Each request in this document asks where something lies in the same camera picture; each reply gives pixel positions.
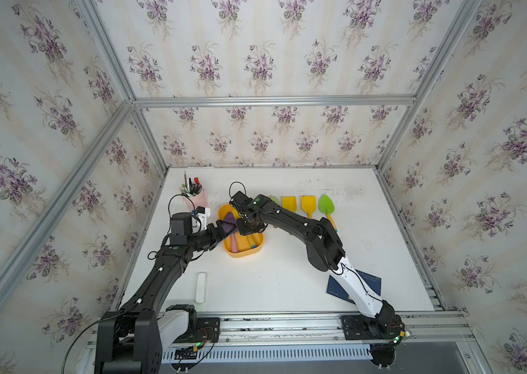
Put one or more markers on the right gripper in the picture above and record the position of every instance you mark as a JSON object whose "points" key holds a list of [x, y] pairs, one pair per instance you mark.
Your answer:
{"points": [[242, 232]]}

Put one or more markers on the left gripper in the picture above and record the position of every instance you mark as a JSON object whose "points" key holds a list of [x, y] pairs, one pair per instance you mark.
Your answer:
{"points": [[212, 239]]}

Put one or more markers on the purple shovel pink handle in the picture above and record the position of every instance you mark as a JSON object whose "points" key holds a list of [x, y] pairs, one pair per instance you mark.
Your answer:
{"points": [[230, 226]]}

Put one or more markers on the yellow storage box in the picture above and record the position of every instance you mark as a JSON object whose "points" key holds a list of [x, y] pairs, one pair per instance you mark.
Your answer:
{"points": [[247, 245]]}

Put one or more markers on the green round spatula wooden handle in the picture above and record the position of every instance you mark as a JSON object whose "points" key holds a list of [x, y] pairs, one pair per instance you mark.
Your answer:
{"points": [[275, 200]]}

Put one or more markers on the yellow shovel blue tip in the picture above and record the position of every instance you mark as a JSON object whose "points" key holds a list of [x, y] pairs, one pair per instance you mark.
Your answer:
{"points": [[289, 203]]}

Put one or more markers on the green shovel orange handle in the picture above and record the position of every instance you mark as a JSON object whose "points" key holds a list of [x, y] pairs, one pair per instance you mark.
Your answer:
{"points": [[327, 207]]}

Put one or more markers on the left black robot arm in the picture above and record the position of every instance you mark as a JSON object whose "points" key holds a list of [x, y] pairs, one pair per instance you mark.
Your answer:
{"points": [[129, 340]]}

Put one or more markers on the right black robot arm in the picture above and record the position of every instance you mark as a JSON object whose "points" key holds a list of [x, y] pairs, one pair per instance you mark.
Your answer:
{"points": [[324, 251]]}

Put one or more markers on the pink pen cup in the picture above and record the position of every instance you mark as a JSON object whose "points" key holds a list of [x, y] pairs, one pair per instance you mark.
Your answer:
{"points": [[193, 193]]}

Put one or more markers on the white eraser bar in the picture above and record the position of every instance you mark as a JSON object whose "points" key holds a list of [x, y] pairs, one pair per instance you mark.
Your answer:
{"points": [[200, 294]]}

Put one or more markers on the blue book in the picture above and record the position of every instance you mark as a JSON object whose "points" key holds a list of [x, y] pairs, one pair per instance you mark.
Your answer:
{"points": [[334, 289]]}

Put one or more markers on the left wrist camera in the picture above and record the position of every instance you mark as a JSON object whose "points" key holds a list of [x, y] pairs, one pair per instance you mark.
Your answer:
{"points": [[190, 222]]}

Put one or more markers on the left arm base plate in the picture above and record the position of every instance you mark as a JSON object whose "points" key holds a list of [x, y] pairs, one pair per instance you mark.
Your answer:
{"points": [[178, 330]]}

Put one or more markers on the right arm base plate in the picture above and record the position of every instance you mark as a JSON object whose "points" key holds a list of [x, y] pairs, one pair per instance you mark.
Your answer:
{"points": [[362, 328]]}

